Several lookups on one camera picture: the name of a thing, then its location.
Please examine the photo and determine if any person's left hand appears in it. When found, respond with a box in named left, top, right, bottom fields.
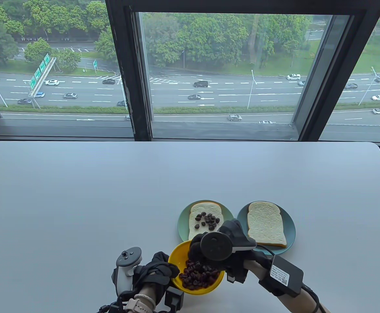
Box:
left=134, top=251, right=180, bottom=291

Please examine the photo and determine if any beige wrist watch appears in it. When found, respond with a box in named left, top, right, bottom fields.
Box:
left=125, top=293, right=157, bottom=313

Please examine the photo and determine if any blue plate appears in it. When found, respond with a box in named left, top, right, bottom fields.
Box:
left=236, top=201, right=296, bottom=256

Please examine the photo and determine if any light green plate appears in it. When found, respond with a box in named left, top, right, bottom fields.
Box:
left=177, top=200, right=235, bottom=244

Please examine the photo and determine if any person's right forearm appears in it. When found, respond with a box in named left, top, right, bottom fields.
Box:
left=245, top=259, right=331, bottom=313

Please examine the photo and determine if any person's right hand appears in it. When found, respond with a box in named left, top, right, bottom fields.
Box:
left=189, top=219, right=271, bottom=278

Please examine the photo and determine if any grey handheld controller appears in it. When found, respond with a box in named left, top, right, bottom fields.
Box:
left=112, top=247, right=143, bottom=298
left=200, top=219, right=257, bottom=271

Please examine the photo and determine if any dark cranberries group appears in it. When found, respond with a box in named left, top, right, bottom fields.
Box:
left=195, top=212, right=221, bottom=231

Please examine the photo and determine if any yellow bowl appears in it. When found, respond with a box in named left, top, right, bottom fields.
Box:
left=168, top=240, right=225, bottom=295

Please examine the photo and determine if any pile of dark cranberries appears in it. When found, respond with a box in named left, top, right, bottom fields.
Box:
left=178, top=260, right=221, bottom=291

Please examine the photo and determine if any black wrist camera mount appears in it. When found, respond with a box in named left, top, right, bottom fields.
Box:
left=164, top=289, right=185, bottom=312
left=226, top=267, right=248, bottom=284

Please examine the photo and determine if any person's left forearm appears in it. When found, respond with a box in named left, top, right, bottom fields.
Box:
left=138, top=282, right=168, bottom=313

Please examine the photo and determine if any dark window frame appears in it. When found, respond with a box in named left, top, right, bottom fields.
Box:
left=0, top=0, right=380, bottom=142

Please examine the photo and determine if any black cable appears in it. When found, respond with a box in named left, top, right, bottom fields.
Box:
left=97, top=290, right=132, bottom=313
left=257, top=245, right=321, bottom=313

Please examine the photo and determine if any white toast slice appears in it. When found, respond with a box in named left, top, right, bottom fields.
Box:
left=247, top=201, right=287, bottom=247
left=189, top=201, right=225, bottom=242

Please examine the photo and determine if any black box with white label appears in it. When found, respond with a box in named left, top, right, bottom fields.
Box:
left=258, top=255, right=304, bottom=298

